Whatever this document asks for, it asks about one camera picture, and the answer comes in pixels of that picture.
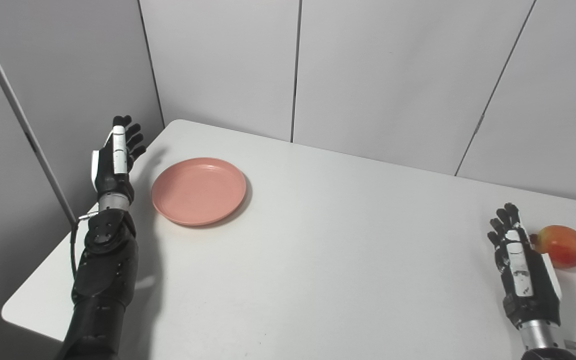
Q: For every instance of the red yellow pomegranate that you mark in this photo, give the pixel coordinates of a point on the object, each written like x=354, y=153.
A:
x=563, y=245

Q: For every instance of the pink plate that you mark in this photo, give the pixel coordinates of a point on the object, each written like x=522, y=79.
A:
x=199, y=191

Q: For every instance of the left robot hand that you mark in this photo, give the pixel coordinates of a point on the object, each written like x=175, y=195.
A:
x=115, y=165

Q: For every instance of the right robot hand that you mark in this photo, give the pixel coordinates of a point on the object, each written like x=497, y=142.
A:
x=525, y=280

